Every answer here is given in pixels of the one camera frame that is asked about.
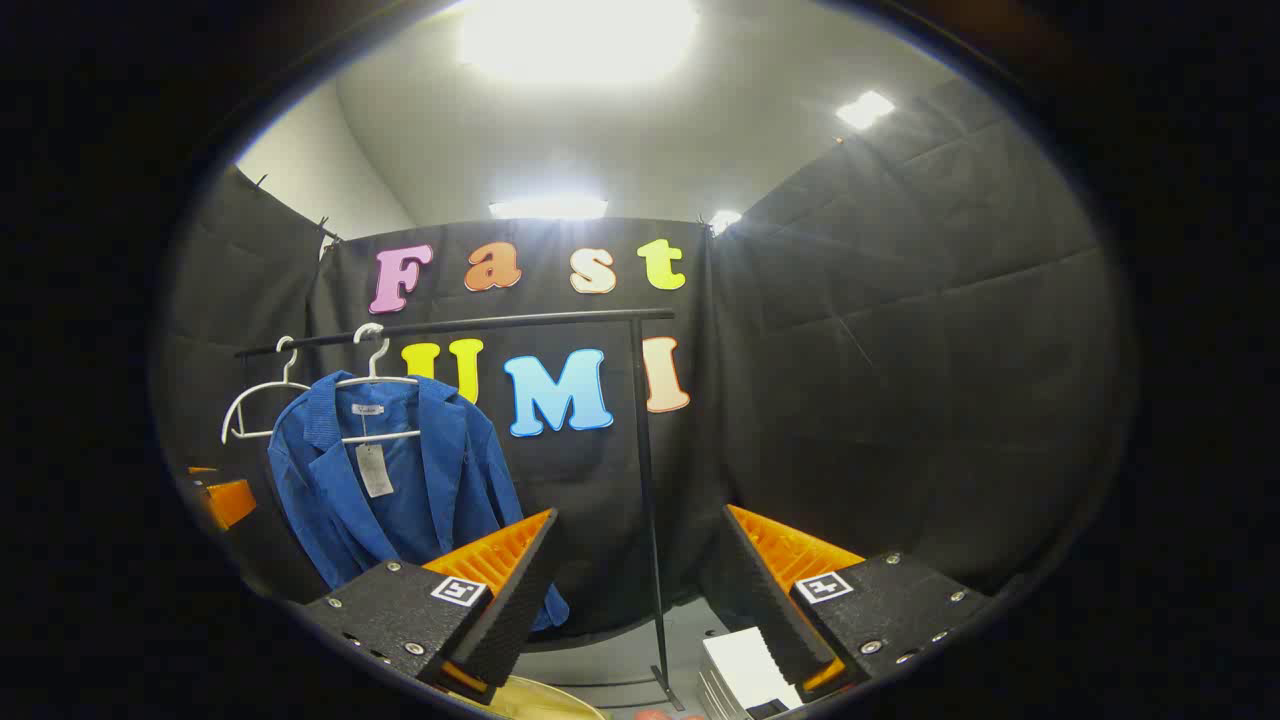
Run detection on white drawer cabinet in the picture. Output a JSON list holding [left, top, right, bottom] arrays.
[[697, 627, 806, 720]]

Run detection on white clothes hanger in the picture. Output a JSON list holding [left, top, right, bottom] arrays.
[[335, 322, 423, 446], [220, 336, 313, 444]]

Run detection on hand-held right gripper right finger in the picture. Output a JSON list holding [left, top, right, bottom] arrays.
[[715, 503, 993, 701]]

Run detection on grey paper hang tag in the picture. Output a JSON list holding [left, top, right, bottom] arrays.
[[355, 443, 396, 499]]

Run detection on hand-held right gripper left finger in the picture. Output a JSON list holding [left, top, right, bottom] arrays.
[[300, 508, 561, 706]]

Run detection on blue corduroy jacket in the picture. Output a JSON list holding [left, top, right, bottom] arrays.
[[267, 372, 571, 633]]

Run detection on black metal clothes rack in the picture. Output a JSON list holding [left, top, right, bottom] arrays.
[[235, 308, 687, 713]]

